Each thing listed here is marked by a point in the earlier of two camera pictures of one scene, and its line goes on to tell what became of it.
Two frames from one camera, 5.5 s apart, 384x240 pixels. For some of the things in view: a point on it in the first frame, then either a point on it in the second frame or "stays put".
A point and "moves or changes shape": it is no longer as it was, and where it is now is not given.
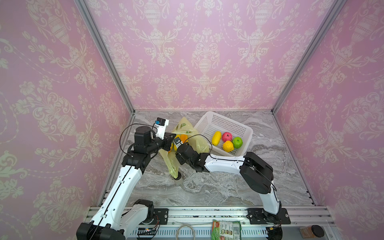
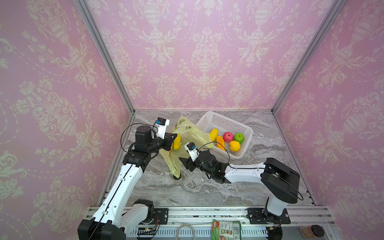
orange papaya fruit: [183, 137] to [220, 140]
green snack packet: [226, 230] stays put
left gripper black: [167, 140] stays put
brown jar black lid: [312, 231] stays put
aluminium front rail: [324, 215] stays put
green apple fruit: [237, 142] moves or changes shape
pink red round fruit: [227, 136] stays put
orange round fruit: [228, 146] moves or changes shape
